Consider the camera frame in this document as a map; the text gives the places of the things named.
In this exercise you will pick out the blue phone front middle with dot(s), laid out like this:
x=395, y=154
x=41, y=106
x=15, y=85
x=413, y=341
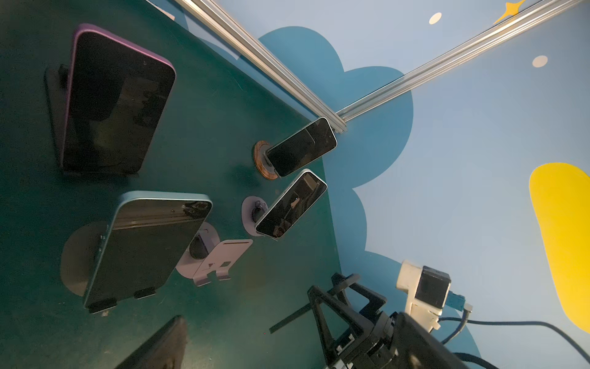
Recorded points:
x=142, y=245

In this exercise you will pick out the white phone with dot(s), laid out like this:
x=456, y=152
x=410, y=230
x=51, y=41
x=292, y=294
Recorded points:
x=294, y=202

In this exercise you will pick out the grey round stand right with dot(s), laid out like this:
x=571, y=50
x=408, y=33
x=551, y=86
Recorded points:
x=252, y=209

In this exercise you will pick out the grey round stand blue phone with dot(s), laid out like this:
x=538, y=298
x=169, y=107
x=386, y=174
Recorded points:
x=78, y=256

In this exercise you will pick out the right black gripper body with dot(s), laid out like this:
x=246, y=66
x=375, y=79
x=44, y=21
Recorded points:
x=368, y=340

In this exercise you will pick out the purple phone back middle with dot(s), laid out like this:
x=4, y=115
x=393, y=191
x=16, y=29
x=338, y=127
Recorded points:
x=115, y=95

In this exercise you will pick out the black phone wooden stand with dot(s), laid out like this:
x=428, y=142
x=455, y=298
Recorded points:
x=300, y=149

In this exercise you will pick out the grey phone stand emptied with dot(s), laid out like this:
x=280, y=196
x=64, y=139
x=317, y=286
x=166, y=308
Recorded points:
x=207, y=254

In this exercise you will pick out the wooden round phone stand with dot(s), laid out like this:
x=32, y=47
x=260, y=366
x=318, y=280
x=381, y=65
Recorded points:
x=262, y=164

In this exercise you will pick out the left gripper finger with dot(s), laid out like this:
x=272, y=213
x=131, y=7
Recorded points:
x=164, y=349

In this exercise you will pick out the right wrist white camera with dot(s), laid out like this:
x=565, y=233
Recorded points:
x=428, y=292

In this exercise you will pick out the back horizontal aluminium bar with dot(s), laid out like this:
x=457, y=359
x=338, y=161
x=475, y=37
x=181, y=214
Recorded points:
x=223, y=25

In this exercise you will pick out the black stand purple phone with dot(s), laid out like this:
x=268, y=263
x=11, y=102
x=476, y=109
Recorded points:
x=54, y=106

